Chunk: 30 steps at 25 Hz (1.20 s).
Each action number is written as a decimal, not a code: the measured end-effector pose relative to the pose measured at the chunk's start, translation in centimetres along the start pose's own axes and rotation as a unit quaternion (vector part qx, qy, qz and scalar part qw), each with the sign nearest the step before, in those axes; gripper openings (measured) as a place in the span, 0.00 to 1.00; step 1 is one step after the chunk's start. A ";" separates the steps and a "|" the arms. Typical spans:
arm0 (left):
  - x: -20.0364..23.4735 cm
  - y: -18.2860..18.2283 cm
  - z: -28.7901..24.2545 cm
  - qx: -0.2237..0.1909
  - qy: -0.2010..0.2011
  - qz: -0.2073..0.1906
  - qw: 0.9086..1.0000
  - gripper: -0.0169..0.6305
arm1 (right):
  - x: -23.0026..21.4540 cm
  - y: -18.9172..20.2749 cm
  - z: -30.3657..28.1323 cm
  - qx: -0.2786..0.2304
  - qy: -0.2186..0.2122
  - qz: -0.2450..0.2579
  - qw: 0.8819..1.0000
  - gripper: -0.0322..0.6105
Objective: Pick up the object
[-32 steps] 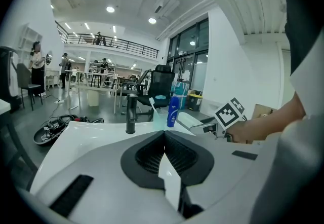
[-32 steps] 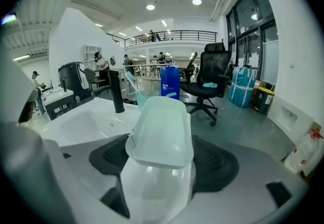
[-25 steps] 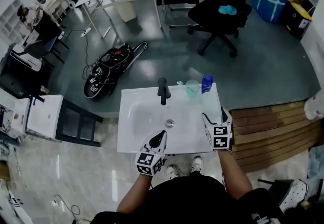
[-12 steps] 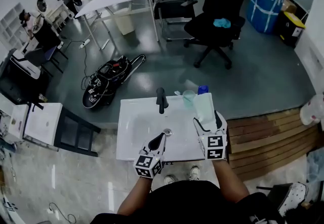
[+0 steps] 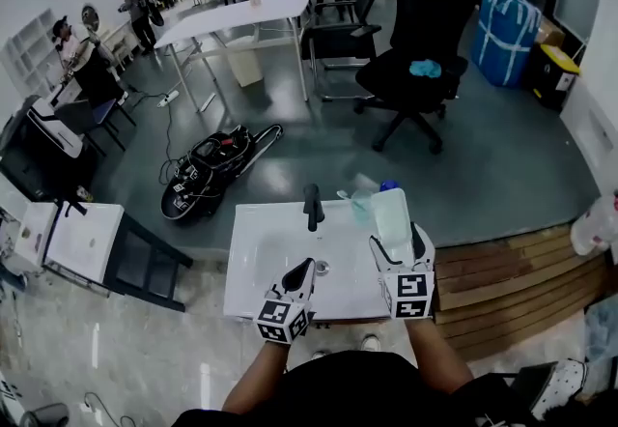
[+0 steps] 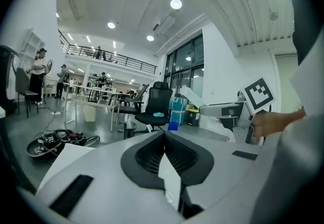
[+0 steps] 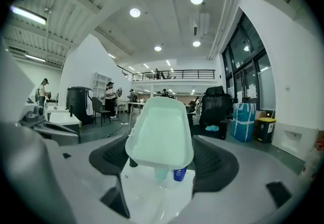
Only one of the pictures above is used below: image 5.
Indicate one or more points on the black open equipment bag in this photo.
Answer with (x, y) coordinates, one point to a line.
(212, 169)

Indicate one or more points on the black bin yellow lid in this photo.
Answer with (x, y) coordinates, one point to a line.
(550, 75)

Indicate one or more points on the person's left forearm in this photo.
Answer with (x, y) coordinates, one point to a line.
(256, 377)

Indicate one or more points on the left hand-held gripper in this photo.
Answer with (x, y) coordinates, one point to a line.
(285, 314)

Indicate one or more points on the blue wrapped bundle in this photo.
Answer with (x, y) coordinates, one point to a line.
(504, 34)

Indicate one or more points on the person's white shoe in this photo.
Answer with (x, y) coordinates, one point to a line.
(318, 354)
(371, 343)

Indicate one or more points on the white folding table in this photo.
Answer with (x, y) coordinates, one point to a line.
(232, 17)

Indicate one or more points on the white power strip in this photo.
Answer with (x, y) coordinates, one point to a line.
(167, 99)

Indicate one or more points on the pink cup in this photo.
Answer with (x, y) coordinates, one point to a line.
(254, 0)

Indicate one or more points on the black metal frame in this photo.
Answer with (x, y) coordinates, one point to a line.
(145, 261)

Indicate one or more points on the black faucet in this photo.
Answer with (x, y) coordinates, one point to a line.
(314, 207)

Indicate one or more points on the black mesh office chair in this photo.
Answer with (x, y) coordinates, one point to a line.
(338, 41)

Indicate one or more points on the white black case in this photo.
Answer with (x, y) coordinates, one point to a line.
(53, 128)

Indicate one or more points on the white spotted bag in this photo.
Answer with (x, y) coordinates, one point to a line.
(562, 386)

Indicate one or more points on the wooden plank platform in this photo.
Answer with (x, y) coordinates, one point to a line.
(512, 290)

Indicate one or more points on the white toothbrush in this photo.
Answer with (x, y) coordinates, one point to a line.
(344, 194)

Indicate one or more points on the white small cabinet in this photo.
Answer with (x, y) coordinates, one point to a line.
(84, 236)

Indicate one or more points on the person's black shirt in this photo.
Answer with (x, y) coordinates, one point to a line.
(347, 391)

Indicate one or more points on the clear glass cup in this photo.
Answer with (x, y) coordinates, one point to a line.
(362, 207)

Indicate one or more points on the black high-back office chair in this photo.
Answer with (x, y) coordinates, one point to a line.
(425, 29)

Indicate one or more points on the white ceramic sink basin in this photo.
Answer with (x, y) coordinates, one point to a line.
(270, 246)

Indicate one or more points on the cardboard box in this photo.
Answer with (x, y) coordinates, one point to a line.
(245, 64)

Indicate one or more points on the metal sink drain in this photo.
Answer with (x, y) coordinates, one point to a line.
(322, 266)

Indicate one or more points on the white plastic bag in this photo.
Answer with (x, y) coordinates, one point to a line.
(594, 227)

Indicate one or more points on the brown cardboard carton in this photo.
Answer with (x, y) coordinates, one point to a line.
(550, 33)

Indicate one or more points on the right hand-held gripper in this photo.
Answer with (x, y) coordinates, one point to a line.
(408, 292)

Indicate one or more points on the person's right forearm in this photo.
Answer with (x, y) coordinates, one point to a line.
(437, 357)

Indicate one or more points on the blue cloth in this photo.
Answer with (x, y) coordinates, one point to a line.
(425, 68)

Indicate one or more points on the translucent bottle object blue cap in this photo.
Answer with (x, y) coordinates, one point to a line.
(391, 217)

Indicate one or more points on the white wall shelf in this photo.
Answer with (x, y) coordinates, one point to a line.
(26, 50)

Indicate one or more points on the black chair blue seat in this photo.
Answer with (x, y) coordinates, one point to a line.
(96, 118)

